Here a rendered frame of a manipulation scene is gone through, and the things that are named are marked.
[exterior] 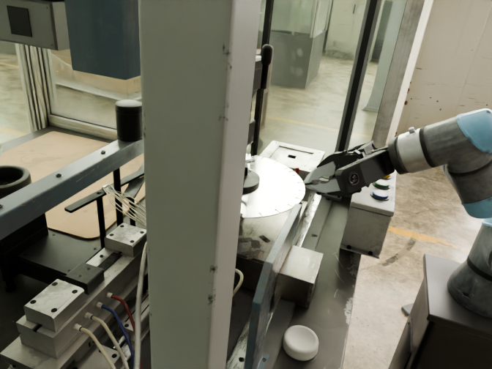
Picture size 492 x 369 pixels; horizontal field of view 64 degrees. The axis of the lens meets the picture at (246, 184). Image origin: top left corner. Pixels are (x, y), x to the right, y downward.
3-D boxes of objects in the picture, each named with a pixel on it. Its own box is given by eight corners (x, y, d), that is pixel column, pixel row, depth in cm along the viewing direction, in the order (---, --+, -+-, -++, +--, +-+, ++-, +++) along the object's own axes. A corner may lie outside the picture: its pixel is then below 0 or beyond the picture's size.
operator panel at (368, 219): (351, 202, 132) (361, 162, 125) (384, 210, 129) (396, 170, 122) (339, 248, 108) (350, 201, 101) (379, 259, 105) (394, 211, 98)
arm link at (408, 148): (430, 173, 68) (414, 129, 67) (403, 180, 71) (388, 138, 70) (437, 161, 73) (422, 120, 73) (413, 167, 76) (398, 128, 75)
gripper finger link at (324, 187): (318, 189, 89) (355, 179, 83) (307, 199, 85) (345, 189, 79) (313, 177, 89) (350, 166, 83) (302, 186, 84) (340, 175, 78)
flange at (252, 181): (262, 192, 91) (263, 182, 89) (214, 190, 89) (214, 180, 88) (256, 170, 100) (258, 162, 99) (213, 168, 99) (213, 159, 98)
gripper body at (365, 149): (359, 180, 85) (416, 165, 77) (345, 194, 78) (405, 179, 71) (346, 147, 84) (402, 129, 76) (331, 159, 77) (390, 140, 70)
